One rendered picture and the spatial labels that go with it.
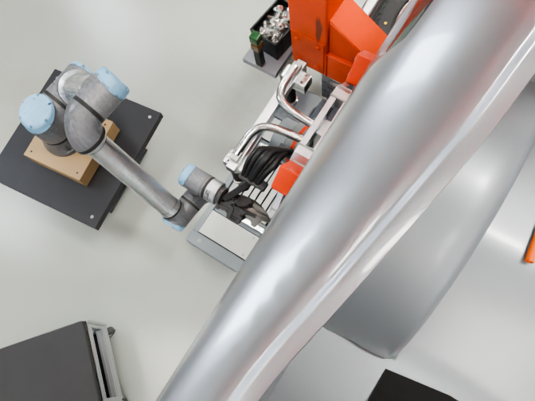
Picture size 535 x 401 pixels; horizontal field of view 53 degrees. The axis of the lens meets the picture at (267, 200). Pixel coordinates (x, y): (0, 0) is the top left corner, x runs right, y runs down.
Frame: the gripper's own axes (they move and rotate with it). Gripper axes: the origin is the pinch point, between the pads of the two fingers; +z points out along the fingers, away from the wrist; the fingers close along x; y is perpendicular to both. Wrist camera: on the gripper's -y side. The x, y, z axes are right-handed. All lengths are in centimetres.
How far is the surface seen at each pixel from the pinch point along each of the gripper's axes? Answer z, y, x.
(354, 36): -6, -60, -38
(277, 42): -39, -41, -52
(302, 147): 8, -43, 25
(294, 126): -2.7, -37.0, 2.0
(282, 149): 0.5, -35.8, 16.9
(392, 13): -6, -64, -84
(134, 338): -36, 93, 4
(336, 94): 8, -56, 12
